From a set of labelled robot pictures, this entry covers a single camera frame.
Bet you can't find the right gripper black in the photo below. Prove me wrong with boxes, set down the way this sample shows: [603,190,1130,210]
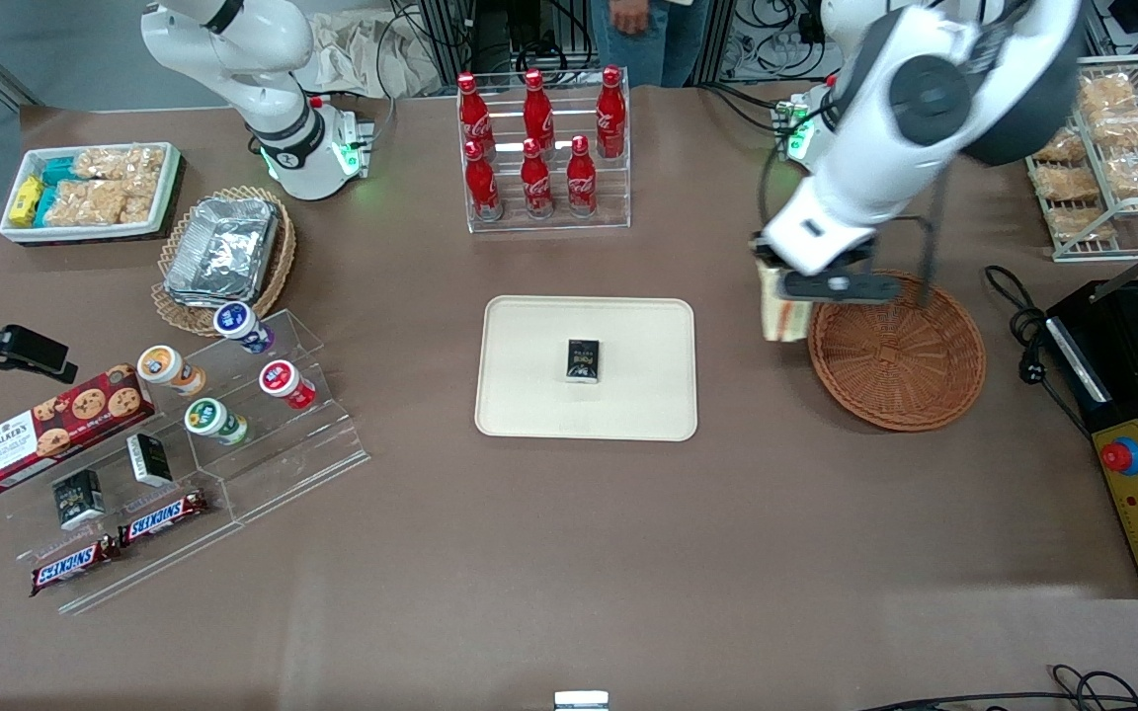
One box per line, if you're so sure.
[0,291,78,386]

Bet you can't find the light wicker basket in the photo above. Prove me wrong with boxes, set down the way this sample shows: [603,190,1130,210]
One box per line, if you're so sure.
[151,186,297,338]

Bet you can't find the cream plastic tray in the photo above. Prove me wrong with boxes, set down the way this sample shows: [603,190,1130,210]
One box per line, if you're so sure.
[474,295,699,442]

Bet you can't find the red Walkers cookie box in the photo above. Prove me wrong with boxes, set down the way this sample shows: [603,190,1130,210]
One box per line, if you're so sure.
[0,363,157,494]

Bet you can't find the orange lid gum jar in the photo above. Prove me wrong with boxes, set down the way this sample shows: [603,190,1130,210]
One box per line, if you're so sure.
[136,345,206,397]

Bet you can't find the yellow snack pack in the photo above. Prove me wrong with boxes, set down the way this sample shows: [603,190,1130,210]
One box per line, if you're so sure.
[8,176,44,226]

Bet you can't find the black Face tissue pack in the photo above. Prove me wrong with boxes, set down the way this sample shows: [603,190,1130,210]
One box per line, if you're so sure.
[564,339,603,384]
[52,468,107,532]
[126,433,175,488]

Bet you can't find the clear bag of crackers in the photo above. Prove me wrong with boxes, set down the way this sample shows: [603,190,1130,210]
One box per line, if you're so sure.
[43,181,155,226]
[70,146,167,184]

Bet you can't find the green lid gum jar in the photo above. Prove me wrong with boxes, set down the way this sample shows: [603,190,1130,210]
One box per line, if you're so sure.
[184,397,249,446]

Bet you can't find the purple lid gum jar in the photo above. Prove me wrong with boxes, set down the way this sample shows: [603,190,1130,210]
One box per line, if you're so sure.
[212,301,276,355]

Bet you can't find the Snickers chocolate bar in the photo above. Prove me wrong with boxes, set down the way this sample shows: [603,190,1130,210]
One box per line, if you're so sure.
[30,534,122,597]
[117,489,208,547]

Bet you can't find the white rectangular snack bin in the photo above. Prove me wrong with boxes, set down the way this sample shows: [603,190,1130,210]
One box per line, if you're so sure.
[0,142,183,245]

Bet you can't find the stack of foil trays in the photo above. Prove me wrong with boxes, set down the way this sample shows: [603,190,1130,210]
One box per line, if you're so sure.
[164,196,281,309]

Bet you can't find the red cola bottle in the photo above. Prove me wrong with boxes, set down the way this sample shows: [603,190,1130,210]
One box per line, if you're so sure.
[566,134,598,217]
[596,65,627,159]
[463,140,503,221]
[456,71,495,149]
[520,137,554,218]
[524,67,556,149]

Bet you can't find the clear acrylic bottle stand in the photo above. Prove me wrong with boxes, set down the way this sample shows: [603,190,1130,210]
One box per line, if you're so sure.
[457,67,631,235]

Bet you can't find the red lid gum jar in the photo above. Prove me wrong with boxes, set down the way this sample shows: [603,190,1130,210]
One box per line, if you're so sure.
[258,359,317,411]

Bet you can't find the person in blue jeans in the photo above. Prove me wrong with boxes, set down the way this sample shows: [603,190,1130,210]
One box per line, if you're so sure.
[589,0,718,90]

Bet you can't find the clear acrylic stepped snack stand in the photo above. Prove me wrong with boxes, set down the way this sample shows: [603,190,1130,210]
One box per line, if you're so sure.
[0,308,372,616]

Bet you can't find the black countertop appliance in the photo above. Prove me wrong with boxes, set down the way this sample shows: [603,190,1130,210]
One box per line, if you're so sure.
[1043,222,1138,465]

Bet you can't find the white crumpled plastic bag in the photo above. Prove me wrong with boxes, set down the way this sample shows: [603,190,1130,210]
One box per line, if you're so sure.
[312,12,442,100]

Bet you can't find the brown wicker basket with handle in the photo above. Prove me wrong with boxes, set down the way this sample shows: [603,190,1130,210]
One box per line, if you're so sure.
[806,212,988,433]

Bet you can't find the black cable bundle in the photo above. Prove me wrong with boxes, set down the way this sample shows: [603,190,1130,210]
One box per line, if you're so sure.
[727,0,827,85]

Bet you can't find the black power cable with plug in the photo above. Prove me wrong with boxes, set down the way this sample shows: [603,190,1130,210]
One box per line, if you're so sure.
[984,265,1094,435]

